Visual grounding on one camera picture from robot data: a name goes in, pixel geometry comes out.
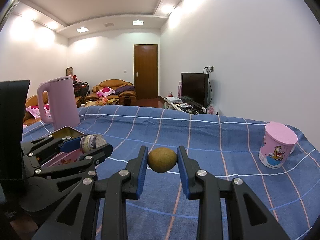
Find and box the green kiwi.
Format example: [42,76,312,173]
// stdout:
[148,147,177,173]

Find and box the pink tin box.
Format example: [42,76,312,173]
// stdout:
[36,126,85,167]

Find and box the brown armchair near kettle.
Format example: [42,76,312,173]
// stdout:
[23,92,50,126]

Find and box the pink electric kettle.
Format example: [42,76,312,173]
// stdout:
[37,76,80,130]

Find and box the brown leather sofa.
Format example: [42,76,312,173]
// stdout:
[84,79,137,105]

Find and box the pink cartoon paper cup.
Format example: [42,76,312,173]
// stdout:
[259,121,298,169]

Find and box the white tv stand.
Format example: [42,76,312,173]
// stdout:
[163,96,208,114]

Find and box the pink box beside television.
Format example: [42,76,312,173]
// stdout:
[177,81,182,98]

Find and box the brown wooden door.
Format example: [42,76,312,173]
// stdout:
[133,44,158,99]

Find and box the black television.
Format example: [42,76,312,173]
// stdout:
[181,73,209,107]

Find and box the black cable at socket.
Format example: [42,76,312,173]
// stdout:
[203,65,214,107]

